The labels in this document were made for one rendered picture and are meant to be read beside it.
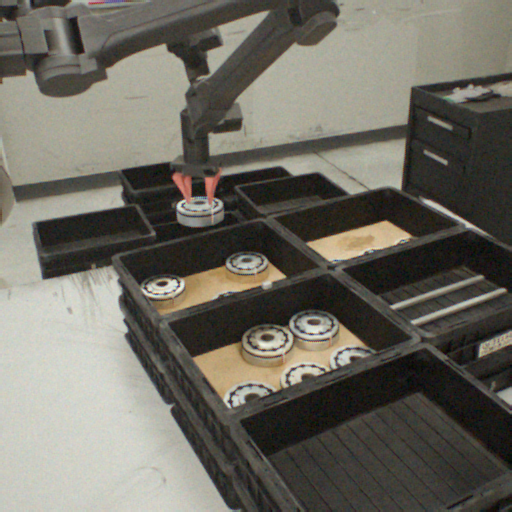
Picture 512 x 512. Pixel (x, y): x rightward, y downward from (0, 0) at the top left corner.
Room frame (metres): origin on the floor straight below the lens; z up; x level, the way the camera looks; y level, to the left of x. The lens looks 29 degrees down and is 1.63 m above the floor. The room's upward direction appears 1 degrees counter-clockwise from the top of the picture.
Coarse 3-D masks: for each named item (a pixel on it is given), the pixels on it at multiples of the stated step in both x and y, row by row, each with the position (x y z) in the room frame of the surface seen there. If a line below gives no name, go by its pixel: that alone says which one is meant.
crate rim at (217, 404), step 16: (320, 272) 1.18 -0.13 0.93; (336, 272) 1.18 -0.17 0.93; (272, 288) 1.12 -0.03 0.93; (352, 288) 1.12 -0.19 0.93; (224, 304) 1.07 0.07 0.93; (368, 304) 1.06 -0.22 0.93; (176, 320) 1.02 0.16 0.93; (176, 336) 0.96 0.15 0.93; (416, 336) 0.95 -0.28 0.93; (176, 352) 0.93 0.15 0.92; (384, 352) 0.90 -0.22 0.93; (192, 368) 0.87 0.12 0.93; (336, 368) 0.86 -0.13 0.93; (352, 368) 0.86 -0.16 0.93; (208, 384) 0.83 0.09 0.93; (304, 384) 0.82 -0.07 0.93; (208, 400) 0.80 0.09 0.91; (256, 400) 0.78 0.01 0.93; (224, 416) 0.76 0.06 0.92
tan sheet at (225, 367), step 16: (352, 336) 1.09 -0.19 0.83; (224, 352) 1.04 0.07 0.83; (240, 352) 1.04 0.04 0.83; (304, 352) 1.04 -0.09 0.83; (320, 352) 1.03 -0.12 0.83; (208, 368) 0.99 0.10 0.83; (224, 368) 0.99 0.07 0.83; (240, 368) 0.99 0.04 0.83; (256, 368) 0.99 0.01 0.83; (272, 368) 0.99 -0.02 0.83; (224, 384) 0.94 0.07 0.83; (272, 384) 0.94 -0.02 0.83
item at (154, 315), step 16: (240, 224) 1.42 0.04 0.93; (272, 224) 1.42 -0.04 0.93; (176, 240) 1.35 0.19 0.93; (288, 240) 1.33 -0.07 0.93; (128, 272) 1.20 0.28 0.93; (304, 272) 1.18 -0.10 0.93; (128, 288) 1.17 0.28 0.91; (256, 288) 1.12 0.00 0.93; (144, 304) 1.07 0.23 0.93; (208, 304) 1.07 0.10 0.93; (160, 320) 1.02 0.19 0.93
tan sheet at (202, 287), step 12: (192, 276) 1.35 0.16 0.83; (204, 276) 1.34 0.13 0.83; (216, 276) 1.34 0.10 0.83; (276, 276) 1.34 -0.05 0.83; (192, 288) 1.29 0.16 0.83; (204, 288) 1.29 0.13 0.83; (216, 288) 1.29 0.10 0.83; (228, 288) 1.29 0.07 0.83; (240, 288) 1.28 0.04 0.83; (192, 300) 1.24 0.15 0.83; (204, 300) 1.24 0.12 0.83; (168, 312) 1.19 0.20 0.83
